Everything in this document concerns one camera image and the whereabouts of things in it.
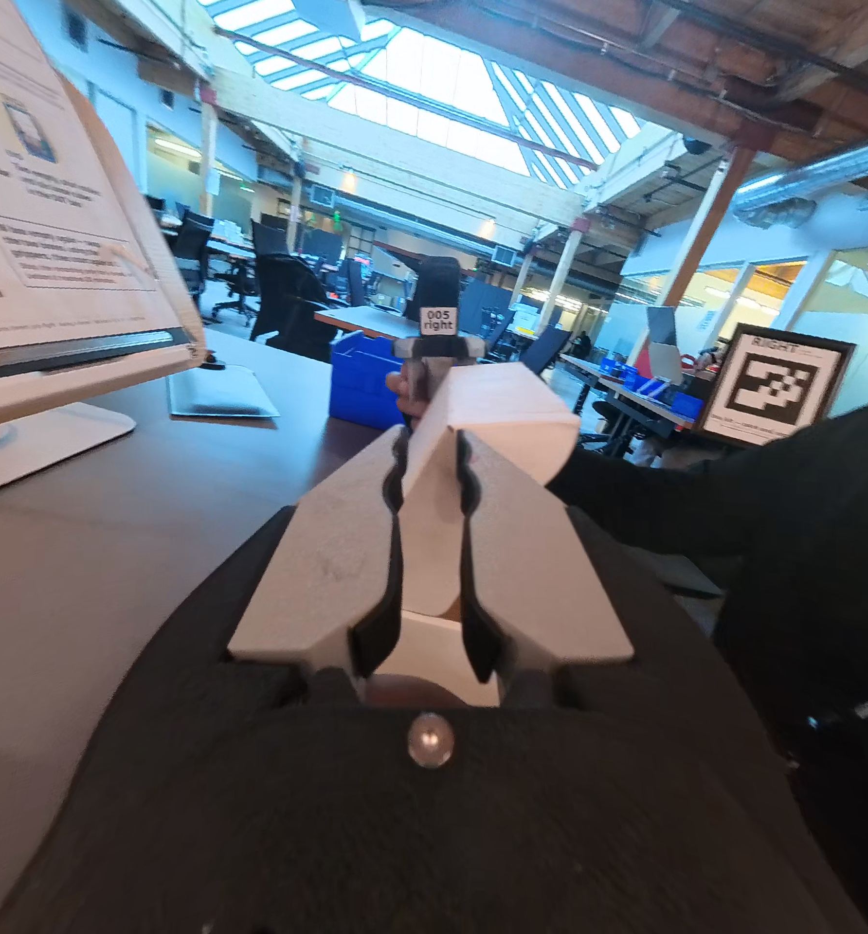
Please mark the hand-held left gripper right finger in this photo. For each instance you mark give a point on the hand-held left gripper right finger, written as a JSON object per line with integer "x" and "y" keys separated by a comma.
{"x": 543, "y": 584}

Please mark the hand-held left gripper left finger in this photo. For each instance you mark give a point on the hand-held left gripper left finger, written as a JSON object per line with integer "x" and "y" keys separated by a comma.
{"x": 317, "y": 576}

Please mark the white cardboard mailer box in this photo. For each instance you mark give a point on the white cardboard mailer box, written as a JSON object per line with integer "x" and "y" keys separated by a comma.
{"x": 500, "y": 408}

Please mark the grey white upright box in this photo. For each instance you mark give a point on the grey white upright box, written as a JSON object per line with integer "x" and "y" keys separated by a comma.
{"x": 660, "y": 343}

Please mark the person's right hand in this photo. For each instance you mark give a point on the person's right hand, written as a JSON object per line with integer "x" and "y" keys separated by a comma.
{"x": 399, "y": 390}

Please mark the wooden top desk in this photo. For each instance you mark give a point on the wooden top desk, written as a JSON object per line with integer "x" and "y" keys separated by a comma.
{"x": 361, "y": 321}

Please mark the blue plastic bin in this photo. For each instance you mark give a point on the blue plastic bin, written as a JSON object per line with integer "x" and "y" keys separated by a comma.
{"x": 361, "y": 379}

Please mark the black office chair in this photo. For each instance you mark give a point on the black office chair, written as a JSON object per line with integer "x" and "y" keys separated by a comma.
{"x": 189, "y": 248}
{"x": 543, "y": 349}
{"x": 288, "y": 299}

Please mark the silver metal tray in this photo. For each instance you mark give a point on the silver metal tray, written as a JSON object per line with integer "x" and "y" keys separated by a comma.
{"x": 222, "y": 394}

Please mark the long work table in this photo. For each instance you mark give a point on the long work table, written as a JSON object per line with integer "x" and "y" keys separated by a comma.
{"x": 624, "y": 394}

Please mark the small black knob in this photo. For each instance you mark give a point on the small black knob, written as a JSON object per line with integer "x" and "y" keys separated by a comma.
{"x": 211, "y": 359}

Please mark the instruction sheet on wooden stand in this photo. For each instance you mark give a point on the instruction sheet on wooden stand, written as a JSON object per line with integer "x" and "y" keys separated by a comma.
{"x": 157, "y": 255}

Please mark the black white tag sign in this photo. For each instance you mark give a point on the black white tag sign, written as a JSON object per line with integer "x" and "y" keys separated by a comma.
{"x": 770, "y": 379}

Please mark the printed instruction sheet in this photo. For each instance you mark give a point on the printed instruction sheet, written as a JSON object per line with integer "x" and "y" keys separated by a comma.
{"x": 40, "y": 219}

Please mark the large silver ceiling duct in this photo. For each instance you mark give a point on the large silver ceiling duct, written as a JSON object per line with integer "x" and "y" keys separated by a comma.
{"x": 806, "y": 182}

